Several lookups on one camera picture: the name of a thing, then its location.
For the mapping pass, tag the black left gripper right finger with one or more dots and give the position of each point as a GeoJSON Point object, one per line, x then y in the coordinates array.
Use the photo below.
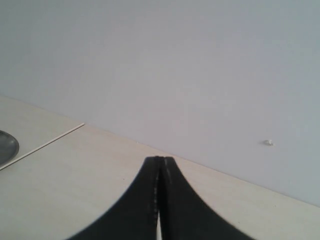
{"type": "Point", "coordinates": [183, 213]}

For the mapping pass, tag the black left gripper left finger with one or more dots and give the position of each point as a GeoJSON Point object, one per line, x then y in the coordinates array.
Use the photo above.
{"type": "Point", "coordinates": [134, 216]}

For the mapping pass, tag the dark grey round plate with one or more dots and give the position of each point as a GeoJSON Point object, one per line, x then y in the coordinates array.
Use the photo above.
{"type": "Point", "coordinates": [9, 147]}

